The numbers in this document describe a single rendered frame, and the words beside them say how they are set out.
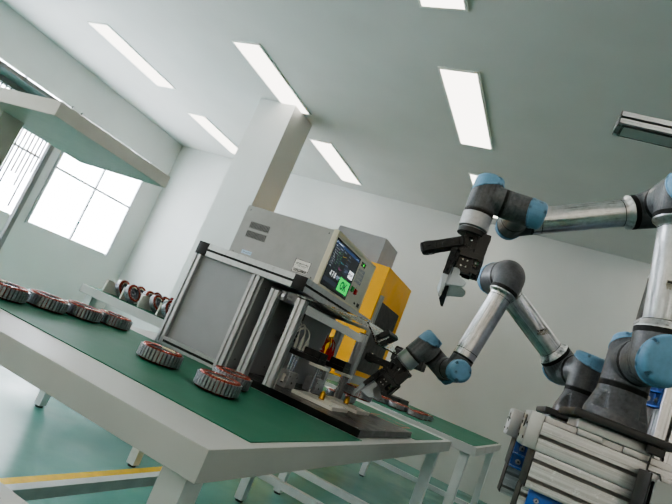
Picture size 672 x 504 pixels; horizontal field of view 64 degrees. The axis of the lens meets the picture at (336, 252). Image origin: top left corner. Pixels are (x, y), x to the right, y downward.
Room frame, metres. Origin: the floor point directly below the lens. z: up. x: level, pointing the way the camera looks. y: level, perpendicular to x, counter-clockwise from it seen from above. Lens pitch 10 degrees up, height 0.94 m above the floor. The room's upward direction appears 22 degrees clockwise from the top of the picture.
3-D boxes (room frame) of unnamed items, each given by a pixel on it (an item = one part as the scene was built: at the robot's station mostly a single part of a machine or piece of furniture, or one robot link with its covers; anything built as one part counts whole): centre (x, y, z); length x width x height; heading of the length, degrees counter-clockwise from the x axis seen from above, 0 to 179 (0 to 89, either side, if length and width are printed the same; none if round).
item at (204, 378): (1.30, 0.14, 0.77); 0.11 x 0.11 x 0.04
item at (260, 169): (5.97, 1.16, 1.65); 0.50 x 0.45 x 3.30; 64
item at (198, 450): (2.00, 0.03, 0.72); 2.20 x 1.01 x 0.05; 154
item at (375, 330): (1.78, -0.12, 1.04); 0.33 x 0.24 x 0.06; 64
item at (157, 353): (1.38, 0.31, 0.77); 0.11 x 0.11 x 0.04
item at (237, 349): (2.01, 0.04, 0.92); 0.66 x 0.01 x 0.30; 154
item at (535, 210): (1.32, -0.40, 1.45); 0.11 x 0.11 x 0.08; 80
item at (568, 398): (1.83, -0.97, 1.09); 0.15 x 0.15 x 0.10
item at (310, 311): (1.94, -0.10, 1.03); 0.62 x 0.01 x 0.03; 154
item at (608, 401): (1.36, -0.82, 1.09); 0.15 x 0.15 x 0.10
